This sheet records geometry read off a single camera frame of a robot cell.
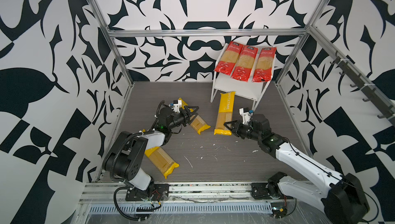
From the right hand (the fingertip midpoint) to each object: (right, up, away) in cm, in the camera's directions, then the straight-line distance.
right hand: (225, 124), depth 77 cm
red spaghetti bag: (+3, +35, +8) cm, 36 cm away
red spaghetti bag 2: (+11, +31, +4) cm, 33 cm away
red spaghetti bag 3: (+18, +25, -1) cm, 31 cm away
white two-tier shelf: (+20, +17, +17) cm, 31 cm away
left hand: (-12, +8, +4) cm, 15 cm away
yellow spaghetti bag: (-14, -3, +20) cm, 24 cm away
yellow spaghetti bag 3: (-31, -21, +4) cm, 38 cm away
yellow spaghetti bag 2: (+1, +5, +6) cm, 7 cm away
